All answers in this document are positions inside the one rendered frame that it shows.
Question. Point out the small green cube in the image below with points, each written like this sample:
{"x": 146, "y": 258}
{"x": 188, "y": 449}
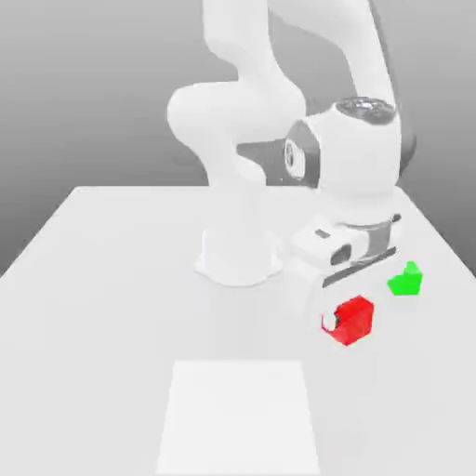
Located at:
{"x": 407, "y": 284}

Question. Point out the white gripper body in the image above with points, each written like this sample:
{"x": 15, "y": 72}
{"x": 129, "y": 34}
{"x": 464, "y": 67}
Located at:
{"x": 357, "y": 277}

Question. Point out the small red cube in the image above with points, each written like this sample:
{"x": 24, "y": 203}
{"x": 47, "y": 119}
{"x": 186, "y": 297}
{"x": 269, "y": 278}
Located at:
{"x": 355, "y": 319}

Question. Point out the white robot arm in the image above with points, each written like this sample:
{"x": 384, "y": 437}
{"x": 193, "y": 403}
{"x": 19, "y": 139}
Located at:
{"x": 238, "y": 122}

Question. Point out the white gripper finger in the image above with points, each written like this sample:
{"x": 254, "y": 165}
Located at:
{"x": 396, "y": 268}
{"x": 328, "y": 316}

